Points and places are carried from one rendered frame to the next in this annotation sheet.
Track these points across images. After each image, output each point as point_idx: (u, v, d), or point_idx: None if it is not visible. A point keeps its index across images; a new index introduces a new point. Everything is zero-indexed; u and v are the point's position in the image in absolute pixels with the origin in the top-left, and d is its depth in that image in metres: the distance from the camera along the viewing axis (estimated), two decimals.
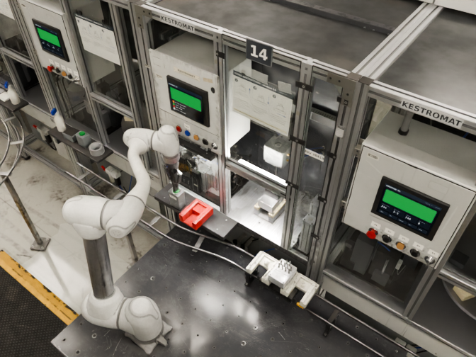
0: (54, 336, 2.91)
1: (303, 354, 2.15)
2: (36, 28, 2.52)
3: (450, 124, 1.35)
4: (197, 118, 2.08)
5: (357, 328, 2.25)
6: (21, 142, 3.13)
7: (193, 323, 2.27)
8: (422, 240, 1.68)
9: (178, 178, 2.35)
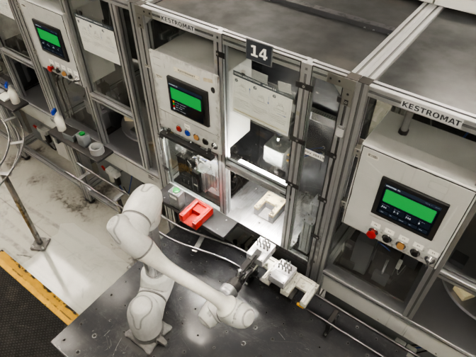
0: (54, 336, 2.91)
1: (303, 354, 2.15)
2: (36, 28, 2.52)
3: (450, 124, 1.35)
4: (197, 118, 2.08)
5: (357, 328, 2.25)
6: (21, 142, 3.13)
7: (193, 323, 2.27)
8: (422, 240, 1.68)
9: None
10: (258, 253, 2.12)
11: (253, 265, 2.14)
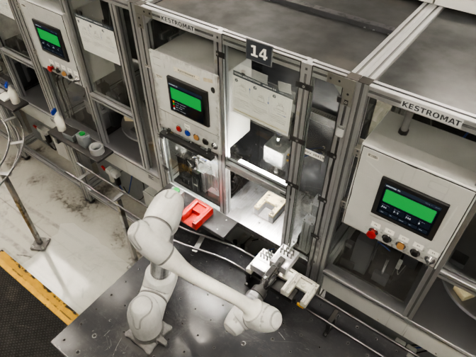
0: (54, 336, 2.91)
1: (303, 354, 2.15)
2: (36, 28, 2.52)
3: (450, 124, 1.35)
4: (197, 118, 2.08)
5: (357, 328, 2.25)
6: (21, 142, 3.13)
7: (193, 323, 2.27)
8: (422, 240, 1.68)
9: None
10: (282, 261, 2.09)
11: (276, 272, 2.10)
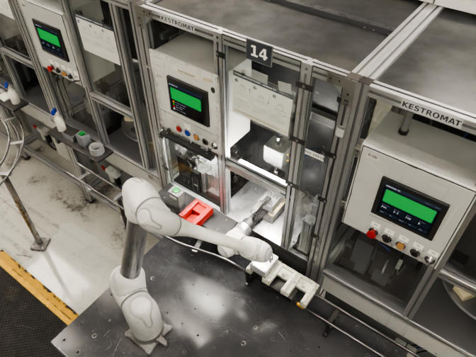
0: (54, 336, 2.91)
1: (303, 354, 2.15)
2: (36, 28, 2.52)
3: (450, 124, 1.35)
4: (197, 118, 2.08)
5: (357, 328, 2.25)
6: (21, 142, 3.13)
7: (193, 323, 2.27)
8: (422, 240, 1.68)
9: None
10: (268, 199, 2.40)
11: (263, 213, 2.44)
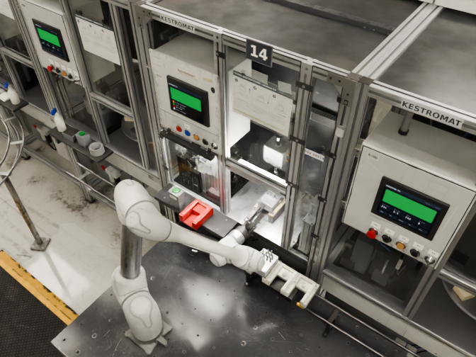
0: (54, 336, 2.91)
1: (303, 354, 2.15)
2: (36, 28, 2.52)
3: (450, 124, 1.35)
4: (197, 118, 2.08)
5: (357, 328, 2.25)
6: (21, 142, 3.13)
7: (193, 323, 2.27)
8: (422, 240, 1.68)
9: None
10: (263, 206, 2.36)
11: (256, 220, 2.40)
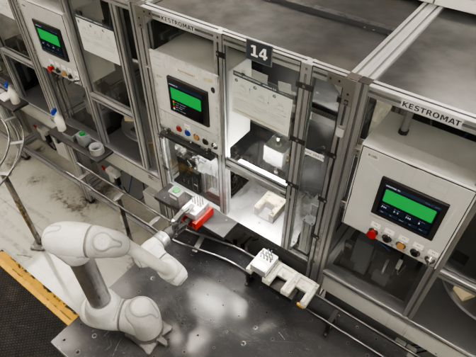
0: (54, 336, 2.91)
1: (303, 354, 2.15)
2: (36, 28, 2.52)
3: (450, 124, 1.35)
4: (197, 118, 2.08)
5: (357, 328, 2.25)
6: (21, 142, 3.13)
7: (193, 323, 2.27)
8: (422, 240, 1.68)
9: (176, 231, 2.40)
10: (192, 207, 2.38)
11: (187, 221, 2.42)
